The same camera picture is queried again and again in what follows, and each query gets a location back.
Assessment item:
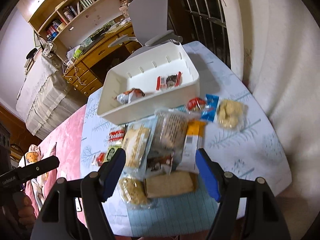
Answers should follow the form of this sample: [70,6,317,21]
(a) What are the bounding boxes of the white smartphone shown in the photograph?
[74,197,82,212]

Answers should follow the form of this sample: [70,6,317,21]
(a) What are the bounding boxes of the orange white snack bar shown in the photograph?
[176,120,206,174]

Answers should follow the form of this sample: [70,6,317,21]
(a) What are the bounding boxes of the white plastic storage bin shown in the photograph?
[97,42,200,125]

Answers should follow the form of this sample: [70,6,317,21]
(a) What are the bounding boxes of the red cookies packet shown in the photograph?
[108,125,126,146]

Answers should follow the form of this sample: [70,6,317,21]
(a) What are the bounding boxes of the cartoon plush pillow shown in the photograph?
[18,144,57,216]

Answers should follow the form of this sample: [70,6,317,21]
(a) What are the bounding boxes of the lace covered cabinet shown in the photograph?
[16,54,87,140]

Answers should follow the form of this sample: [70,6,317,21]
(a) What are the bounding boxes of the grey office chair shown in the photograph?
[108,0,183,57]

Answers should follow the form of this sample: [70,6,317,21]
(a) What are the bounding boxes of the metal window bars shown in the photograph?
[180,0,231,67]

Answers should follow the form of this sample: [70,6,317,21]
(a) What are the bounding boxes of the clear bag of rice crisps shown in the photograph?
[119,177,150,209]

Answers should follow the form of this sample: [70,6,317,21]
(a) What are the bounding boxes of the small red candy packet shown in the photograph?
[187,97,206,112]

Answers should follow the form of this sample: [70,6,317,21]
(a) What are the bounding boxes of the pink bed blanket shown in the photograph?
[23,103,89,228]

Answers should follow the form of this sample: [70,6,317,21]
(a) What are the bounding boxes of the blue foil snack packet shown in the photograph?
[200,94,219,122]

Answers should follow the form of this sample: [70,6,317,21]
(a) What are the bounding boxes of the green snack packet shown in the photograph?
[104,145,121,162]

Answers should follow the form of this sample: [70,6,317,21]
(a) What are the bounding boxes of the floral printed tablecloth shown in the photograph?
[80,40,293,238]

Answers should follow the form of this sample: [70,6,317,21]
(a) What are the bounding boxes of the wooden desk with drawers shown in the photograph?
[63,22,141,96]

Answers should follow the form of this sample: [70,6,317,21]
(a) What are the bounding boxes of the beige wafer cracker packet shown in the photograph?
[144,171,198,198]

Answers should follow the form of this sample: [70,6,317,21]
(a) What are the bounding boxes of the white floral curtain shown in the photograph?
[215,0,320,205]

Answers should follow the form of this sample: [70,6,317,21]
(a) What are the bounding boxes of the person's left hand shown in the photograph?
[13,191,36,233]

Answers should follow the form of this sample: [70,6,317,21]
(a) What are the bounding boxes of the clear pastry packet with text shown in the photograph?
[151,109,191,151]

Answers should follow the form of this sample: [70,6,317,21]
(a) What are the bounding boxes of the clear bag of puffed snack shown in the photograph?
[217,99,246,131]

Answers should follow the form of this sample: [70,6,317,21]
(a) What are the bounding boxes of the large cake bread packet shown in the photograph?
[122,119,156,180]

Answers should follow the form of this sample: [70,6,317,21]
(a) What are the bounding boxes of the red topped candy bag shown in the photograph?
[156,72,182,91]

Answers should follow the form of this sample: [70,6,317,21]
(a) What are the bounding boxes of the brown snowflake chocolate packet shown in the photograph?
[145,153,174,178]

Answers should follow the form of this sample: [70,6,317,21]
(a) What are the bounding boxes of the red white snack packet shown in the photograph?
[115,88,145,105]

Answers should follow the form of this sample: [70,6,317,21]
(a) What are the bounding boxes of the wooden bookshelf hutch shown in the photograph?
[17,0,121,56]

